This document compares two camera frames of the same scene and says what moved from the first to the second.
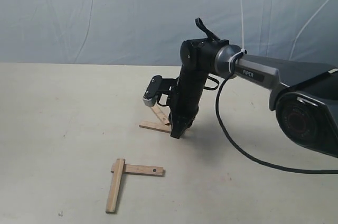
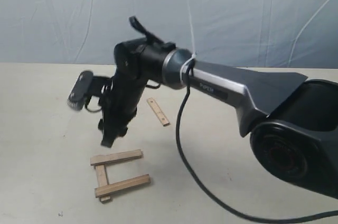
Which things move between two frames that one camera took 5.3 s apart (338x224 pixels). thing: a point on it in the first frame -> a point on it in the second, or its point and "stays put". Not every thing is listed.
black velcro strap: [210, 35] -> [151, 38]
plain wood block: [115, 186] -> [122, 185]
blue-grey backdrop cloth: [142, 18] stays put
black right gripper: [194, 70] -> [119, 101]
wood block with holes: [142, 170] -> [103, 180]
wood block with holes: [161, 115] stays put
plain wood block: [156, 126] -> [107, 157]
